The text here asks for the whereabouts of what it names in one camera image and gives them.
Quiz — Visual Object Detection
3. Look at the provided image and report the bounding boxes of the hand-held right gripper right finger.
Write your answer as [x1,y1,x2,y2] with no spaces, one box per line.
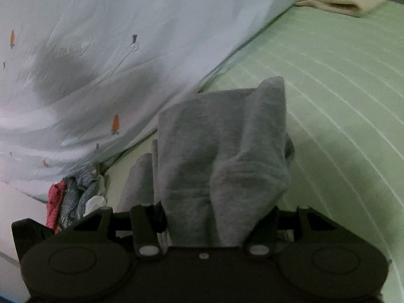
[242,205,336,258]

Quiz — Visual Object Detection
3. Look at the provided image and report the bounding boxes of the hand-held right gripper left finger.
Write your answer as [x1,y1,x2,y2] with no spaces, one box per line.
[72,201,168,258]

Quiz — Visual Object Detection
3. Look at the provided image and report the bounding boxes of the grey zip hoodie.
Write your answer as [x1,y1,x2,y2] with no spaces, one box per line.
[117,76,296,248]

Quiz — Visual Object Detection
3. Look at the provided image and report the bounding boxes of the pile of crumpled clothes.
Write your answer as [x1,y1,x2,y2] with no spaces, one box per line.
[59,167,99,229]

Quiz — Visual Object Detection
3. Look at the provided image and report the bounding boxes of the red garment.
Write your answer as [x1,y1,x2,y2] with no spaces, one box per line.
[46,181,68,233]

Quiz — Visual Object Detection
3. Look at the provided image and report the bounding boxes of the white garment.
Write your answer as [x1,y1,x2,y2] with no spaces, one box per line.
[83,195,110,218]

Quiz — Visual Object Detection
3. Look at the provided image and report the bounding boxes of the green grid bed sheet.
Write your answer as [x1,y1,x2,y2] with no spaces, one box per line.
[103,0,404,262]

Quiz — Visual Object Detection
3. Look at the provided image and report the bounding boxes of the light blue printed blanket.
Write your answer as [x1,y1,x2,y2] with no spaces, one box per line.
[0,0,327,203]

